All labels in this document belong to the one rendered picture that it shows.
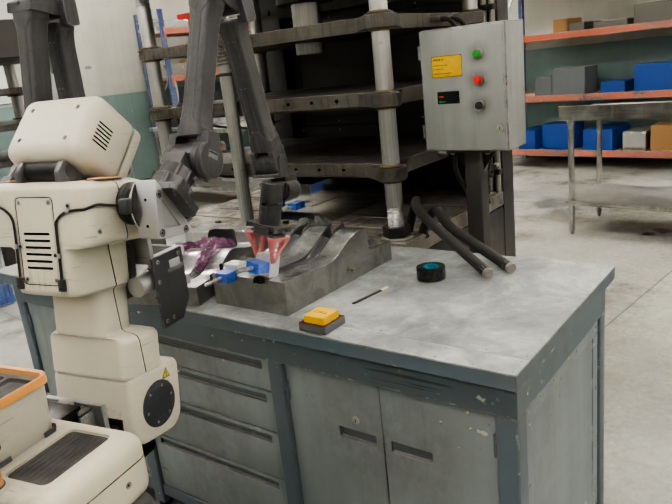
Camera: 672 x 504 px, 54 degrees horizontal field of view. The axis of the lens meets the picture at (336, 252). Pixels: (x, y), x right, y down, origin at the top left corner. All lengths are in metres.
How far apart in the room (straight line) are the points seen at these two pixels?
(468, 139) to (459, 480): 1.14
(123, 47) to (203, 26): 8.36
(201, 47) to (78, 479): 0.86
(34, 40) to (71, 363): 0.73
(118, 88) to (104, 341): 8.36
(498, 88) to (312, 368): 1.08
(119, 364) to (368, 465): 0.66
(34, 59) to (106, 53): 8.00
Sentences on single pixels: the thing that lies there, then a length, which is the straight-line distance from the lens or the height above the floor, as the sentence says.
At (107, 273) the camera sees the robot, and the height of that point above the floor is 1.04.
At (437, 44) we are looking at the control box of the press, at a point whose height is 1.42.
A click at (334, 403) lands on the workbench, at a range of 1.69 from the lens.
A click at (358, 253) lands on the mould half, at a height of 0.87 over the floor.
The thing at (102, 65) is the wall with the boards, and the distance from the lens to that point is 9.64.
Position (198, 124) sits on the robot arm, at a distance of 1.40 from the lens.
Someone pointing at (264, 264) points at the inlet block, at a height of 0.93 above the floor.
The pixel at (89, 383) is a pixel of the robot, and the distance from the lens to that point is 1.54.
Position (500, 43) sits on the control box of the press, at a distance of 2.19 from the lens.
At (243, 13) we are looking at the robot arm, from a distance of 1.55.
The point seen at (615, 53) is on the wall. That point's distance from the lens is 8.27.
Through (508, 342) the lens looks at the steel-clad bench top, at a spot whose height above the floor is 0.80.
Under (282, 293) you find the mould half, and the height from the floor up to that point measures 0.86.
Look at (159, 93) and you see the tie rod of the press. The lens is 3.02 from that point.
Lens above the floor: 1.40
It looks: 16 degrees down
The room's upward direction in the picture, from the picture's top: 6 degrees counter-clockwise
